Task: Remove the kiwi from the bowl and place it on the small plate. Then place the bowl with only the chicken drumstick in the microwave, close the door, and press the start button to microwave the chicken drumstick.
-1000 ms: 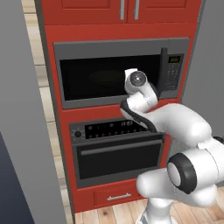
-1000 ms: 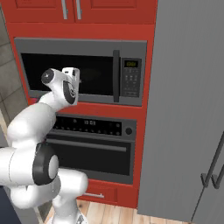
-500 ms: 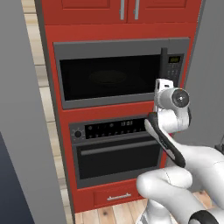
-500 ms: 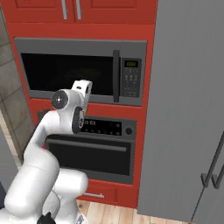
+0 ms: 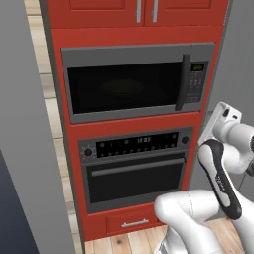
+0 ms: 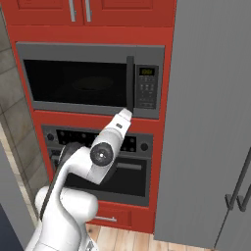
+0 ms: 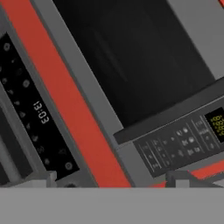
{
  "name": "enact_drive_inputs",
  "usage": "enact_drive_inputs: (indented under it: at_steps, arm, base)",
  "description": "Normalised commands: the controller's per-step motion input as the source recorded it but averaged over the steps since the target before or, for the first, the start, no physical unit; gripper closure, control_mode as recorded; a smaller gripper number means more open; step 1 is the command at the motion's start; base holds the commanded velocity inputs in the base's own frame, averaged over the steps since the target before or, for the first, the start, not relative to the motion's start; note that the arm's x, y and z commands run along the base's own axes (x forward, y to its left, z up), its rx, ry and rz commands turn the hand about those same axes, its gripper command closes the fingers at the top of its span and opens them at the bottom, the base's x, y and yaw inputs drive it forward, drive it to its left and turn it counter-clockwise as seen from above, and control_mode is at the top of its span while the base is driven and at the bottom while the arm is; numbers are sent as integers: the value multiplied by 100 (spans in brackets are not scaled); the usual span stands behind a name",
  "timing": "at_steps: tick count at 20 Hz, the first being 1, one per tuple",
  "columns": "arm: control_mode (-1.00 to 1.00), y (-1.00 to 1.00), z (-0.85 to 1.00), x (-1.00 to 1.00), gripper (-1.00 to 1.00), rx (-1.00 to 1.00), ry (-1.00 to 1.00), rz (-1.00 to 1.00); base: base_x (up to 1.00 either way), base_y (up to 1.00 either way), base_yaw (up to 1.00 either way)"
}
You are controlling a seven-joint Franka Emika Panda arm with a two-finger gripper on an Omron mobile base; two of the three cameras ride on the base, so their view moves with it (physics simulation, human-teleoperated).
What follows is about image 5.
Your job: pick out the red drawer front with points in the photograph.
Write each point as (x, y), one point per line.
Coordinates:
(132, 218)

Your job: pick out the grey tall fridge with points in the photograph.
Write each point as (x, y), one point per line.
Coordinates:
(20, 82)

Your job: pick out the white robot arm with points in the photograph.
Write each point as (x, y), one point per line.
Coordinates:
(188, 211)

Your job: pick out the red cupboard door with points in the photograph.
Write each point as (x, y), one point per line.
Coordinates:
(188, 13)
(96, 13)

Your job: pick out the black oven knob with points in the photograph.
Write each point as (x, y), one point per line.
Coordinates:
(88, 152)
(185, 139)

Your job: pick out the black glass oven door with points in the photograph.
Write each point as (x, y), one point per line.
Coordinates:
(132, 185)

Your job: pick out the red tall cupboard housing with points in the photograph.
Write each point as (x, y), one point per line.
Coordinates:
(125, 34)

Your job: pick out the grey built-in oven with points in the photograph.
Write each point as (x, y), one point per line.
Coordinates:
(135, 142)

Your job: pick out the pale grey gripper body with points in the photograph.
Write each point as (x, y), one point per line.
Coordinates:
(211, 124)

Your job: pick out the grey microwave oven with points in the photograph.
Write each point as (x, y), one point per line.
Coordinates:
(132, 53)

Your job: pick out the black glass microwave door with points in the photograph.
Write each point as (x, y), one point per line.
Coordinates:
(122, 87)

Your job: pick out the dark blue cabinet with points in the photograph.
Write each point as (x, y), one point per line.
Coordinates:
(15, 211)

